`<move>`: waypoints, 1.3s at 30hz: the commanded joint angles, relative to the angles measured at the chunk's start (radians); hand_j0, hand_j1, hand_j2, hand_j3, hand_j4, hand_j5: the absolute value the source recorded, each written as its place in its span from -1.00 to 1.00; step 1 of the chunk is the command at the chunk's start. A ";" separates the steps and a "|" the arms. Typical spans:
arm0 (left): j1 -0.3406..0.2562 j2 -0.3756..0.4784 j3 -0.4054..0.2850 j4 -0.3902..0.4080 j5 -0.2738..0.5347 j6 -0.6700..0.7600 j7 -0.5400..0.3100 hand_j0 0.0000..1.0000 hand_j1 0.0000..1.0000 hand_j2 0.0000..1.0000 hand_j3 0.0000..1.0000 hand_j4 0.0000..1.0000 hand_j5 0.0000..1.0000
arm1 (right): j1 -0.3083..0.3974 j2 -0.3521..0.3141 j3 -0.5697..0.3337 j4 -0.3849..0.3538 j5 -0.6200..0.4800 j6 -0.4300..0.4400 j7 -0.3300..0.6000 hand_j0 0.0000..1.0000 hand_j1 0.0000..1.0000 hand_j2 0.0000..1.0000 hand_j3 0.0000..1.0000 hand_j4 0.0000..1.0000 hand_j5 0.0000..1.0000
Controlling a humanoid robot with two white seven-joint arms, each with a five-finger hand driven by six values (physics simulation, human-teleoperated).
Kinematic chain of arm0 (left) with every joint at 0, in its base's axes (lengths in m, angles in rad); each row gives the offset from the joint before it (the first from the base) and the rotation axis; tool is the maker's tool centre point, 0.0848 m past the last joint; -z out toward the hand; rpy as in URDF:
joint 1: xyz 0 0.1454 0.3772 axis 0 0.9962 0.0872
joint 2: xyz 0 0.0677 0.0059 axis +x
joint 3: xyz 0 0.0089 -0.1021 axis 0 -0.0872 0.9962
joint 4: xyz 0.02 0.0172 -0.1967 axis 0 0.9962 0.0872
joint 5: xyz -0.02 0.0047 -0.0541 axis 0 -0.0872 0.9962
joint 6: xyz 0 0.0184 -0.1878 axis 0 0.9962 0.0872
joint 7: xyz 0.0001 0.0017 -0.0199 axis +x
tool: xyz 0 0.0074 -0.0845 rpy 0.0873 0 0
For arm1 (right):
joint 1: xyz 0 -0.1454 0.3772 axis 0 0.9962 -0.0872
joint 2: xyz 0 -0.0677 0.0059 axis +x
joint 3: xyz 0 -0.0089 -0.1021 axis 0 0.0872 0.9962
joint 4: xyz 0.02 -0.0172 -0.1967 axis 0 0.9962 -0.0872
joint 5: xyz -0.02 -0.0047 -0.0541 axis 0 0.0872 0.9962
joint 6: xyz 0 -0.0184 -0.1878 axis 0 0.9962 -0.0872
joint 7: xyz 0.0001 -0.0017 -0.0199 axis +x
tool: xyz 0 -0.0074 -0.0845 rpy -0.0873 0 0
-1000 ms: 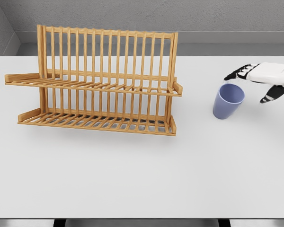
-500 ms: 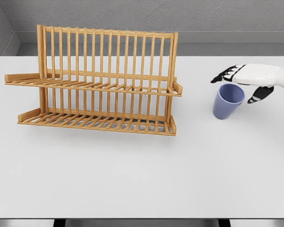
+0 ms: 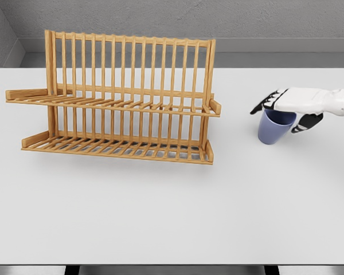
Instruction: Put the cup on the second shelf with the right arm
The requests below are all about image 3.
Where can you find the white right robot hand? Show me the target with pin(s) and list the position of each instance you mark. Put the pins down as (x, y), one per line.
(296, 100)

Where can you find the blue plastic cup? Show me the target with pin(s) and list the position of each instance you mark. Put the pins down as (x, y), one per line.
(271, 129)

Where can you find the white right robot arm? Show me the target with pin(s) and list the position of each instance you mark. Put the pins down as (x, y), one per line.
(342, 101)

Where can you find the wooden two-tier dish rack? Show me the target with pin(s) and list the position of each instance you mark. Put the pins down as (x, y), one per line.
(117, 100)

